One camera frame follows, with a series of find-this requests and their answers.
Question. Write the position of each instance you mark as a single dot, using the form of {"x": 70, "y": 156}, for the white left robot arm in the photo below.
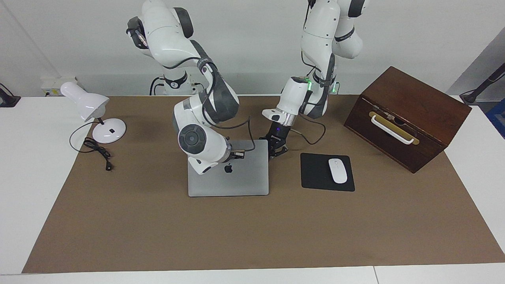
{"x": 319, "y": 35}

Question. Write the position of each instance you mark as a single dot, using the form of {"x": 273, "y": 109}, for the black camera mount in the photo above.
{"x": 8, "y": 100}

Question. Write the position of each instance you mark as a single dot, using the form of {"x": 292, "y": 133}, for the dark brown wooden box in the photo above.
{"x": 418, "y": 102}

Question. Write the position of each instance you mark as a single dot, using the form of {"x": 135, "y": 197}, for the black tripod stand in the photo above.
{"x": 479, "y": 90}

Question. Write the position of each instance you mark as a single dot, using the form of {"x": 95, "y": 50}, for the brown paper table mat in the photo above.
{"x": 252, "y": 232}

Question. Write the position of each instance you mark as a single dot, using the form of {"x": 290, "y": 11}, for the black mouse pad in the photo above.
{"x": 315, "y": 173}

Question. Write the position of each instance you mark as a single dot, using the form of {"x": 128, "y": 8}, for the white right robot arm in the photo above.
{"x": 165, "y": 35}

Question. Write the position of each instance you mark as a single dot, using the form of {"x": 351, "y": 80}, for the blue crate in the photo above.
{"x": 498, "y": 118}

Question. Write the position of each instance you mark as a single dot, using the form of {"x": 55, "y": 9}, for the grey aluminium laptop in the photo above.
{"x": 229, "y": 181}

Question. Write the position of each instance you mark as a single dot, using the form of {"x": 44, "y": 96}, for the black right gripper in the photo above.
{"x": 232, "y": 154}

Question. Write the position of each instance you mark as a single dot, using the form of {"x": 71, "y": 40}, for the white desk lamp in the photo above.
{"x": 110, "y": 132}

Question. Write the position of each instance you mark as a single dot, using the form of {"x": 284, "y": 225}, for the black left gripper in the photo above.
{"x": 280, "y": 136}

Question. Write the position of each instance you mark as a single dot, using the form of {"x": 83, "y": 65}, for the white computer mouse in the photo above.
{"x": 337, "y": 171}

